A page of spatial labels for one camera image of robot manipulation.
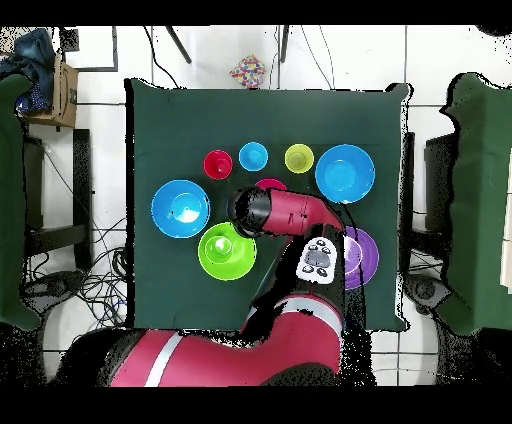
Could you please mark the light blue cup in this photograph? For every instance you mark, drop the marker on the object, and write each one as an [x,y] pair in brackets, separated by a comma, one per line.
[253,156]

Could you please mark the green cloth side table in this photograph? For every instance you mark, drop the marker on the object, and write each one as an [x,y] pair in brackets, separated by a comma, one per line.
[480,200]
[10,200]

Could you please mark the cardboard box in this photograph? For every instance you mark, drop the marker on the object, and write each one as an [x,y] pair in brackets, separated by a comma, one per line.
[64,100]

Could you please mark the red cup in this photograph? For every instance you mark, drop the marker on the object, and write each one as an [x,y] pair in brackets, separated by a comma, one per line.
[218,164]

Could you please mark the colourful patterned box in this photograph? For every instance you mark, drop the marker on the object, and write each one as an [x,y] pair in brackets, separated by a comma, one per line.
[248,71]

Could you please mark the green bowl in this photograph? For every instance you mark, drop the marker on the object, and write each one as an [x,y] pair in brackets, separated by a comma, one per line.
[224,264]

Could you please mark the grey pedestal foot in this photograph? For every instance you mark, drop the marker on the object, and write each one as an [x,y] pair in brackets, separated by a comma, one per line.
[424,290]
[52,284]

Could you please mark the yellow cup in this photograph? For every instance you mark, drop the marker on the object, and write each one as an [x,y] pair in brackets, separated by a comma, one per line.
[299,158]

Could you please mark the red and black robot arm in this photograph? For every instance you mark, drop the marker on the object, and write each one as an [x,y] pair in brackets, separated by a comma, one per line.
[292,212]

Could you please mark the green cup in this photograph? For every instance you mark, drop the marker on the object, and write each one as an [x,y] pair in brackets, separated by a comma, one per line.
[218,248]

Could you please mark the pink bowl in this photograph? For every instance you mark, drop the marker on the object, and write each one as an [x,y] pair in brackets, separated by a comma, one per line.
[271,184]

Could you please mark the large light blue bowl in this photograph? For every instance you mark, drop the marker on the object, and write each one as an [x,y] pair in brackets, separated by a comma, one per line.
[344,174]
[180,208]

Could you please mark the black tripod leg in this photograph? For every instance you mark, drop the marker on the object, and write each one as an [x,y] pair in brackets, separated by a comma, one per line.
[284,44]
[179,46]

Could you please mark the purple bowl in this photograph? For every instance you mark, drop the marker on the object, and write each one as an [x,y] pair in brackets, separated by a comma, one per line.
[368,256]

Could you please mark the black stool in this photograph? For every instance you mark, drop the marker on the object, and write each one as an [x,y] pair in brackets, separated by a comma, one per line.
[82,180]
[438,184]

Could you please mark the dark green tablecloth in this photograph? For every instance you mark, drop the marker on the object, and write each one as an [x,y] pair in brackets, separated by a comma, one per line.
[260,120]

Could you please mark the blue denim cloth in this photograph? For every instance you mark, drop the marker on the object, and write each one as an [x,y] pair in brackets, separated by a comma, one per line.
[32,56]

